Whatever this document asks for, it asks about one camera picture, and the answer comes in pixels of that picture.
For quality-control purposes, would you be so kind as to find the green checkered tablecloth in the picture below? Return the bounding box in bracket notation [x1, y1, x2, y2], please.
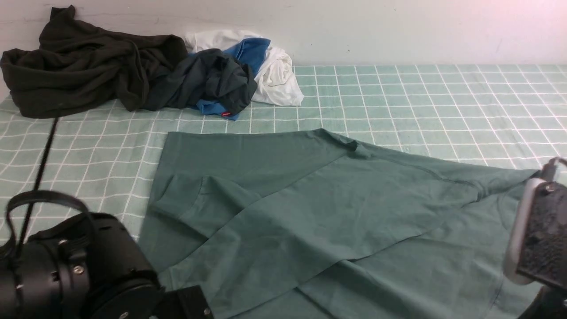
[0, 65, 567, 319]

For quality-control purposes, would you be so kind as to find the blue crumpled garment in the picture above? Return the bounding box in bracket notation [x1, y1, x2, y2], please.
[193, 38, 271, 121]

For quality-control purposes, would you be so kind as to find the dark olive crumpled garment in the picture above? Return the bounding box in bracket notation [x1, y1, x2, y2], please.
[1, 5, 188, 119]

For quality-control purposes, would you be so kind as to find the green long sleeve shirt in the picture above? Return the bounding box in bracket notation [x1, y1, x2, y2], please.
[138, 129, 540, 319]

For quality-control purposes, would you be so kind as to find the black second robot arm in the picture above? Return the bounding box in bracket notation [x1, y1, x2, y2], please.
[518, 286, 567, 319]

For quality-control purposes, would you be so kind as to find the black camera cable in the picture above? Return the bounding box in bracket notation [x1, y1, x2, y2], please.
[13, 117, 60, 249]

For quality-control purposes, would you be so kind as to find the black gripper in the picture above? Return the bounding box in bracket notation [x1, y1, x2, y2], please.
[151, 285, 214, 319]

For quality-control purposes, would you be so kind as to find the white crumpled garment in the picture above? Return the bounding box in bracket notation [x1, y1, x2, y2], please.
[185, 30, 304, 106]

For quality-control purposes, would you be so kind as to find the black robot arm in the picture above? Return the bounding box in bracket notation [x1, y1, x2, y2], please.
[1, 190, 214, 319]

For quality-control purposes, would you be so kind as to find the dark grey crumpled garment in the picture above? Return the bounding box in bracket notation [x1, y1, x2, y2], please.
[141, 49, 257, 115]

